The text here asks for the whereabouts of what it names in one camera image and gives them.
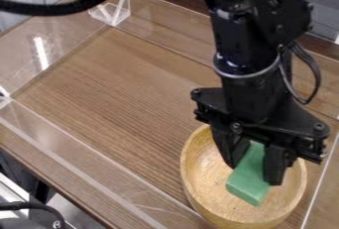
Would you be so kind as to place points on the green rectangular block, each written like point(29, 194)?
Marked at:
point(245, 183)

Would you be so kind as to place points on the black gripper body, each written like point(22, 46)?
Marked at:
point(264, 110)

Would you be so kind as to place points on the brown wooden bowl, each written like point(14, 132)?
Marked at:
point(204, 174)

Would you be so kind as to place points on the clear acrylic tray wall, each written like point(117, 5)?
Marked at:
point(96, 115)

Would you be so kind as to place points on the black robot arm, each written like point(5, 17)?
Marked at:
point(255, 34)

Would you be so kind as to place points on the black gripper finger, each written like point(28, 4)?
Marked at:
point(276, 160)
point(232, 144)

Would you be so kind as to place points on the clear acrylic corner bracket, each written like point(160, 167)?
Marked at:
point(109, 13)

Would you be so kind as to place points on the black metal bracket with bolt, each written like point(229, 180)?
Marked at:
point(49, 217)

